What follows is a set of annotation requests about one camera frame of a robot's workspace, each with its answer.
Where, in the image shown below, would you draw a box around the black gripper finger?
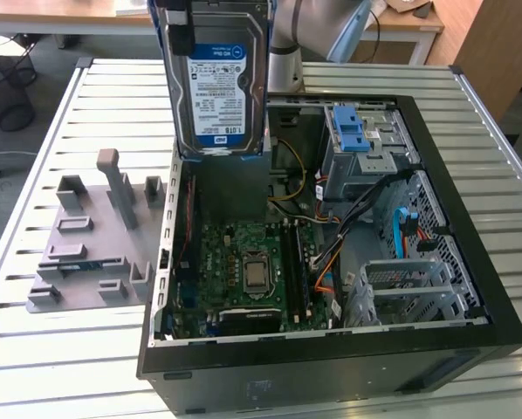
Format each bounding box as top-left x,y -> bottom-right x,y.
158,0 -> 197,57

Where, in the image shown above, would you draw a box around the hard disk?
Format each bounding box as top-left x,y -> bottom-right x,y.
148,0 -> 280,165

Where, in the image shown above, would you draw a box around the metal disk bay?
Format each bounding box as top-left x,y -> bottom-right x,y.
346,257 -> 481,328

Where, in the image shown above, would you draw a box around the white box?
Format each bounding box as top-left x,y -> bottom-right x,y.
114,0 -> 152,17

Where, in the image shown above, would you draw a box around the long wooden desk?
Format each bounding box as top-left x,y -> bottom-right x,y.
0,0 -> 168,50

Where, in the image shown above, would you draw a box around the grey power supply unit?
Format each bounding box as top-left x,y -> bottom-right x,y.
184,130 -> 274,222

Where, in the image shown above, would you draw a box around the metal drive cage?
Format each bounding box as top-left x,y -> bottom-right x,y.
321,103 -> 422,202

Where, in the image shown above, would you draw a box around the grey parts rack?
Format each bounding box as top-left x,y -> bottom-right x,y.
24,148 -> 168,314

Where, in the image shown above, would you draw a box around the green motherboard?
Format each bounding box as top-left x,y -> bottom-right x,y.
173,219 -> 332,340

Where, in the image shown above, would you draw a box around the brown cardboard piece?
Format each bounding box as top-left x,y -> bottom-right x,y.
385,0 -> 432,19

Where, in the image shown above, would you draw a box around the black CPU socket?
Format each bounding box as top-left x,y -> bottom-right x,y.
241,251 -> 274,300

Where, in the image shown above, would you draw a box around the silver CPU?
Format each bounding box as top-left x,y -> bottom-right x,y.
245,260 -> 269,289

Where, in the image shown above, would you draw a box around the black RAM slot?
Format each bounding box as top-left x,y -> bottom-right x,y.
280,220 -> 298,325
291,219 -> 308,322
285,220 -> 302,324
295,219 -> 313,319

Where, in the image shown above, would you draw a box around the black graphics card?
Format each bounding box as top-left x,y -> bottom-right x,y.
216,306 -> 285,337

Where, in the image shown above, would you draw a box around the wooden cabinet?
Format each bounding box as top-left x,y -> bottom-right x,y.
426,0 -> 522,124

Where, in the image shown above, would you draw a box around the black PC case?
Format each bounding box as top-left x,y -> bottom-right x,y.
136,89 -> 522,416

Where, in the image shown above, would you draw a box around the yellow wires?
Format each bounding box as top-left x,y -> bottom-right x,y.
268,138 -> 308,203

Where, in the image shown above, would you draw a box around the black wire mesh bin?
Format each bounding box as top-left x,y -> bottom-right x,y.
0,54 -> 38,132

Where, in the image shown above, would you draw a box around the blue plastic drive bracket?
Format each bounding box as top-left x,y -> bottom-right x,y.
332,104 -> 374,153

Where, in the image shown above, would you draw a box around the coloured supply wire bundle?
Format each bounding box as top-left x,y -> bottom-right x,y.
267,198 -> 345,226

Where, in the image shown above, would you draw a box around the black cable bundle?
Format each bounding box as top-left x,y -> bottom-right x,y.
311,168 -> 423,271

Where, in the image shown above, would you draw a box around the blue SATA wire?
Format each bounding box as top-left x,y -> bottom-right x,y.
391,207 -> 420,264

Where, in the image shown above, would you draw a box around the orange power wire black plug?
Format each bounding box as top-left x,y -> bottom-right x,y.
314,230 -> 437,299

